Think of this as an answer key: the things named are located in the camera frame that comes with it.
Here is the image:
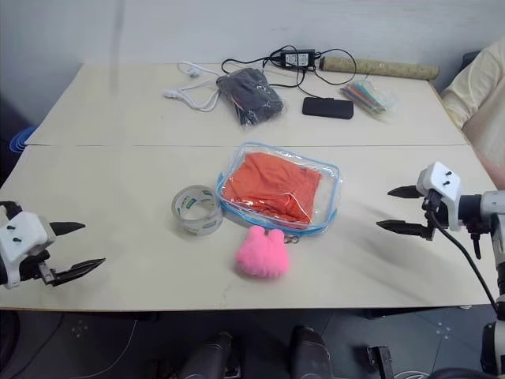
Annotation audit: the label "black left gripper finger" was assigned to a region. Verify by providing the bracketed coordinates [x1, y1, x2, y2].
[46, 257, 107, 287]
[49, 221, 87, 239]

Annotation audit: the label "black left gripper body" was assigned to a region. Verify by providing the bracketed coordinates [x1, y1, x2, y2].
[18, 249, 54, 286]

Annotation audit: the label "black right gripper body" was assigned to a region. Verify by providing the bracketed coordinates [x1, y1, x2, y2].
[421, 189, 451, 242]

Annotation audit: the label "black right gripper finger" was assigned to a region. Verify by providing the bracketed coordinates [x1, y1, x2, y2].
[375, 219, 431, 240]
[387, 184, 420, 200]

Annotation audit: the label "clear pouch with orange cloth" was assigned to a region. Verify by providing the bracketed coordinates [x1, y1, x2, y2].
[215, 141, 342, 238]

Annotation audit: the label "pack of coloured pens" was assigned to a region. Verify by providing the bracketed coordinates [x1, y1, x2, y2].
[339, 78, 397, 120]

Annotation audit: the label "orange cloth garment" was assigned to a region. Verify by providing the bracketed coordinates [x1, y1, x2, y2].
[221, 152, 323, 226]

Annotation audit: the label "dark clothes in clear bag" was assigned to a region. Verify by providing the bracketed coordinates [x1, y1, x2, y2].
[215, 67, 286, 127]

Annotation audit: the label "blue plastic stool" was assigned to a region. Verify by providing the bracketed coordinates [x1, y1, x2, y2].
[9, 125, 39, 153]

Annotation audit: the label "black phone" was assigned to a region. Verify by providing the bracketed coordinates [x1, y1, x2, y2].
[301, 96, 355, 121]

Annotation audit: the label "person in pale yellow shirt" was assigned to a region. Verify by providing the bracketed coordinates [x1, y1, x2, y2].
[439, 38, 505, 183]

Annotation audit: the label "rolled cork mat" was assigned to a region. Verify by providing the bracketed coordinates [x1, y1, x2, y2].
[319, 55, 440, 81]

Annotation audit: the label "clear adhesive tape roll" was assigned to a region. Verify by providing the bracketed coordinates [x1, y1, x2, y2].
[170, 183, 224, 237]

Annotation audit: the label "pink fluffy plush toy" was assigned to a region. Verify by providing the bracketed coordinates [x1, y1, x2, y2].
[235, 225, 303, 281]

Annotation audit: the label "black chair back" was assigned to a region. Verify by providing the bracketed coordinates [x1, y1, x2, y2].
[458, 50, 483, 81]

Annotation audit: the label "dark rounded shape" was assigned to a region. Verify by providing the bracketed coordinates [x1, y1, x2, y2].
[289, 325, 331, 379]
[188, 331, 239, 379]

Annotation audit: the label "black power adapter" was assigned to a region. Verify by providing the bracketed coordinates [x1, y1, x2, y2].
[279, 48, 317, 69]

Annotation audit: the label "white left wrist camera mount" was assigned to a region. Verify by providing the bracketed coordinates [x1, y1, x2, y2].
[0, 211, 57, 290]

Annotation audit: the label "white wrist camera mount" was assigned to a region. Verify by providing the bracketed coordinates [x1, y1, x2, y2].
[417, 161, 463, 232]
[0, 211, 57, 290]

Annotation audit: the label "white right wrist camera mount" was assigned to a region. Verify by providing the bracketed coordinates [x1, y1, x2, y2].
[417, 161, 463, 232]

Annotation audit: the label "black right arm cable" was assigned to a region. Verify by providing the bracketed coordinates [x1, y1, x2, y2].
[429, 191, 499, 313]

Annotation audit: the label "thin wire on floor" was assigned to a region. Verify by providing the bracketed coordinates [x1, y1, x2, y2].
[105, 318, 140, 379]

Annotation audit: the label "dark angular bracket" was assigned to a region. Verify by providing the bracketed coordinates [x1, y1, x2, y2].
[365, 344, 396, 379]

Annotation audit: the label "white charger cable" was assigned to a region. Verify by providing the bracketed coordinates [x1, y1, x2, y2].
[162, 61, 223, 114]

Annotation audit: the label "black power adapter cable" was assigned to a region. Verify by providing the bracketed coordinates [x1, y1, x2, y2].
[220, 47, 358, 100]

